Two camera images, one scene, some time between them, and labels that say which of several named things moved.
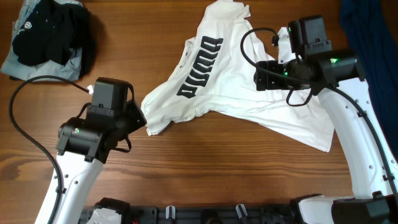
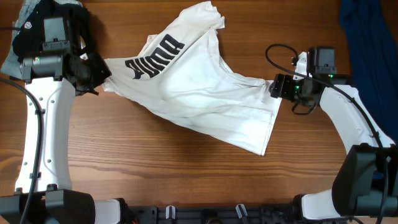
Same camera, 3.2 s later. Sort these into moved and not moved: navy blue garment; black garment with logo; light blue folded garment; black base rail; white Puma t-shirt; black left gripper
Moved: black left gripper; white Puma t-shirt
Not moved: navy blue garment; black base rail; light blue folded garment; black garment with logo
